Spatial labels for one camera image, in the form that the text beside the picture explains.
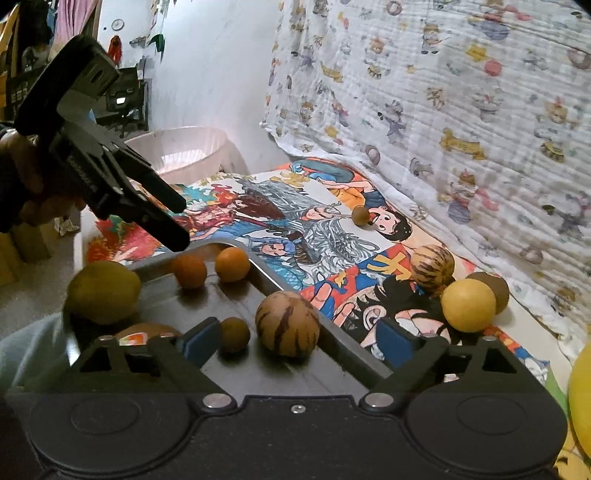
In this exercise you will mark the small orange mandarin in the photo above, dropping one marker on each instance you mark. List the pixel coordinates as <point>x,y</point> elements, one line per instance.
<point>232,264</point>

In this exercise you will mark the red wall decoration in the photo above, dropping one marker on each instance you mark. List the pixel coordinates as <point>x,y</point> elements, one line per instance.
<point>115,48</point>

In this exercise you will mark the person's light grey clothing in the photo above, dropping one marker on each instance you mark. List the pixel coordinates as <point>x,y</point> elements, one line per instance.
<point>27,355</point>

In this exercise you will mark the brown kiwi with sticker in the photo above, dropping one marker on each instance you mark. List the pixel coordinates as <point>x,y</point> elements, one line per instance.
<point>152,330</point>
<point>498,290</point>

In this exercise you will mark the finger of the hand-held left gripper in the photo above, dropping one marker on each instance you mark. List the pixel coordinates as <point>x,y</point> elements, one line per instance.
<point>161,228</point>
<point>159,187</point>

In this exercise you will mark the yellow lemon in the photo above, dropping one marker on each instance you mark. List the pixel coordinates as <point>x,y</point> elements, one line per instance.
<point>467,305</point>

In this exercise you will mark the metal tray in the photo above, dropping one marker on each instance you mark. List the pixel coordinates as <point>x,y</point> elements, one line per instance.
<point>207,304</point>

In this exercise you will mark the printed blanket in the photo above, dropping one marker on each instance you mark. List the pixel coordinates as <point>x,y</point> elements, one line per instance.
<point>438,115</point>

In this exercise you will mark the pink plastic basket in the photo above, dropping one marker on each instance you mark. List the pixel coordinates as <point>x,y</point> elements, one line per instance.
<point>184,152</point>

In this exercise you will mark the yellow plastic bowl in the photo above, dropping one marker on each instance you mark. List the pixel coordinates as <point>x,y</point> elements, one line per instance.
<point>581,401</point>

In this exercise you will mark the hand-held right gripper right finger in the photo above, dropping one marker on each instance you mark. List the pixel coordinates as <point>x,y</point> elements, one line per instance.
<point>397,341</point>

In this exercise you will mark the green kiwi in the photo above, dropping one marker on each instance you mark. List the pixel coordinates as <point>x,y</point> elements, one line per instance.
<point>104,290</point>

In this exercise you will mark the pink curtain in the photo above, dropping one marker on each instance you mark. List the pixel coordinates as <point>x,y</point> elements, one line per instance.
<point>78,16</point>

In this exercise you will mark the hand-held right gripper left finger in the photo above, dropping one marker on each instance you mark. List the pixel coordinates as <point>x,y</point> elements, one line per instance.
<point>201,344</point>

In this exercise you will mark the small red-orange mandarin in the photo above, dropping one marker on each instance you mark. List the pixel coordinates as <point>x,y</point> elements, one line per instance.
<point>189,272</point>

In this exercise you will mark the striped pepino melon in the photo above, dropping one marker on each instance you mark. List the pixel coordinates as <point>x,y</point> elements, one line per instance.
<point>287,325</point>
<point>431,266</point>

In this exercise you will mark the crumpled paper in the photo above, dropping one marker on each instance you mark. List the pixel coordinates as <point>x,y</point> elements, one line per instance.
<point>65,226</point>

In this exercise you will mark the green wall decoration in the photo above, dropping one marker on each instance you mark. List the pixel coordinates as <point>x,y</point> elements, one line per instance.
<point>157,42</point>

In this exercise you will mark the small brown longan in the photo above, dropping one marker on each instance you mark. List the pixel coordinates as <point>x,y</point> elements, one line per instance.
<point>360,216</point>
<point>235,335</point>

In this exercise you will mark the black chair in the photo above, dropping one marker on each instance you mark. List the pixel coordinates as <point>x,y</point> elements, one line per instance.
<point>131,99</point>

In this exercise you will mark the person's left hand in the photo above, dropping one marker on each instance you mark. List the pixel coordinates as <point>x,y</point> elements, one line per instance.
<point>21,161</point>

